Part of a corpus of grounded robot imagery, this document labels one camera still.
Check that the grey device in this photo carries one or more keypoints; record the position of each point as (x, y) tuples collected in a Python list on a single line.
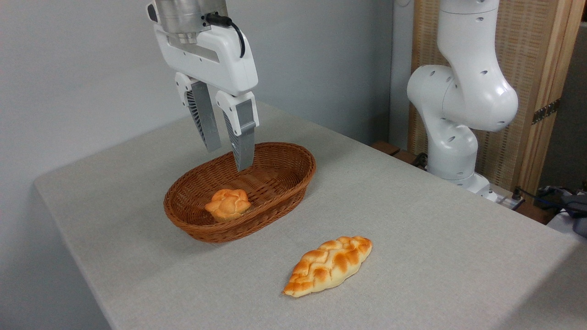
[(578, 215)]

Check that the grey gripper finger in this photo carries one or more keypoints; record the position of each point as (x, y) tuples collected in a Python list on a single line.
[(245, 137), (206, 119)]

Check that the brown oval wicker basket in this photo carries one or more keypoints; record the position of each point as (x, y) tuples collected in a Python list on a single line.
[(275, 183)]

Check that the grey tablecloth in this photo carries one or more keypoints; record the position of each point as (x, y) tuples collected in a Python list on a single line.
[(412, 256)]

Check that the round flower-shaped bread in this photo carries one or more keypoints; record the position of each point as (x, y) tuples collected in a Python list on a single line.
[(228, 205)]

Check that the wooden folding screen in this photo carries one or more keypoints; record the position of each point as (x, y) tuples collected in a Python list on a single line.
[(536, 55)]

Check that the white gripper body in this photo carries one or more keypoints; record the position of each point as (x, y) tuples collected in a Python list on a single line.
[(220, 59)]

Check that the long braided bread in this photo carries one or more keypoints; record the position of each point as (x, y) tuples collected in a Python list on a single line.
[(328, 266)]

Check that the brown wooden base board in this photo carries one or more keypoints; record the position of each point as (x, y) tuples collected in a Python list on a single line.
[(386, 147)]

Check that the metal screen hinge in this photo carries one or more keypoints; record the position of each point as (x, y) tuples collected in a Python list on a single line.
[(545, 111)]

